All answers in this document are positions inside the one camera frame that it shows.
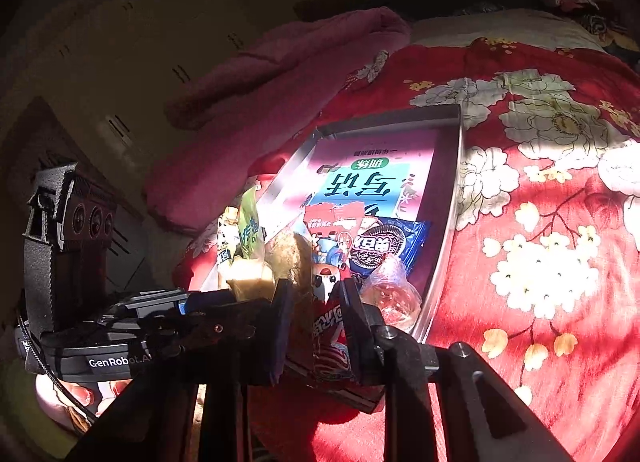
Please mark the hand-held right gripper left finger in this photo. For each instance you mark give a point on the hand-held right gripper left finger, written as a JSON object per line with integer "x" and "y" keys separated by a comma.
{"x": 281, "y": 332}

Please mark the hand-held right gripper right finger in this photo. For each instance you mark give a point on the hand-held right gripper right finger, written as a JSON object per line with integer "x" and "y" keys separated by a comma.
{"x": 357, "y": 342}

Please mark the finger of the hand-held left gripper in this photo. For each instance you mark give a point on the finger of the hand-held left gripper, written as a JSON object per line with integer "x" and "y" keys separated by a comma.
{"x": 220, "y": 326}
{"x": 210, "y": 299}

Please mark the red cartoon snack packet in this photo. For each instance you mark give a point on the red cartoon snack packet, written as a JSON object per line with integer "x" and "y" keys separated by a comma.
{"x": 327, "y": 332}

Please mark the gold-topped white snack packet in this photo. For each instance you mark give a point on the gold-topped white snack packet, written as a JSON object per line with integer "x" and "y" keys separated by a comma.
{"x": 227, "y": 247}

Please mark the clear crinkled snack packet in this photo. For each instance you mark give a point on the clear crinkled snack packet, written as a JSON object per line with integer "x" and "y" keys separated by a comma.
{"x": 392, "y": 297}

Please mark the pale green snack packet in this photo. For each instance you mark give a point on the pale green snack packet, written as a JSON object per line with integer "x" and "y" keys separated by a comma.
{"x": 250, "y": 237}

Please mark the blue cookie packet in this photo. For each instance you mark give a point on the blue cookie packet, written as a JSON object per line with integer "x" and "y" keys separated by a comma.
{"x": 385, "y": 244}

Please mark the pink printed cardboard box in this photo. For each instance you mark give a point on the pink printed cardboard box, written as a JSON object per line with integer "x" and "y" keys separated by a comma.
{"x": 360, "y": 162}

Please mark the person's left hand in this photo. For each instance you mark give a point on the person's left hand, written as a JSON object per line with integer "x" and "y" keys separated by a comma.
{"x": 65, "y": 399}

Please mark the red floral blanket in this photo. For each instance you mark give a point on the red floral blanket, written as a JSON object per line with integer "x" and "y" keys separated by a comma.
{"x": 550, "y": 292}

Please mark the pink blanket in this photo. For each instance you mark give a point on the pink blanket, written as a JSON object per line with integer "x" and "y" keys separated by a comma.
{"x": 280, "y": 82}

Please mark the white wardrobe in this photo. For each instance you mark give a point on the white wardrobe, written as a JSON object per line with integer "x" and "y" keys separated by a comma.
{"x": 125, "y": 67}

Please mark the beige bed sheet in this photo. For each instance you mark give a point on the beige bed sheet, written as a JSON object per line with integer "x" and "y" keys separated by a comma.
{"x": 500, "y": 25}

